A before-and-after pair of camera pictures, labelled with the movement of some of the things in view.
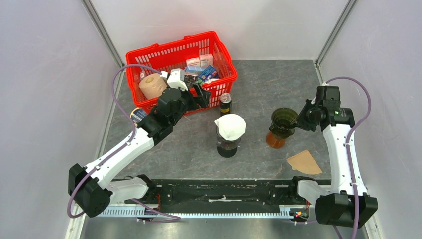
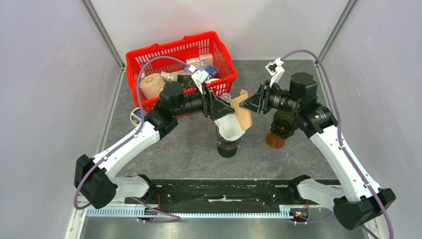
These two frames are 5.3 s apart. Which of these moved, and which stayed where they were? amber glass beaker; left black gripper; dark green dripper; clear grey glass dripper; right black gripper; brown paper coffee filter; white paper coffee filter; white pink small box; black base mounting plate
Moved: right black gripper; brown paper coffee filter; left black gripper
Stayed: clear grey glass dripper; white paper coffee filter; amber glass beaker; black base mounting plate; white pink small box; dark green dripper
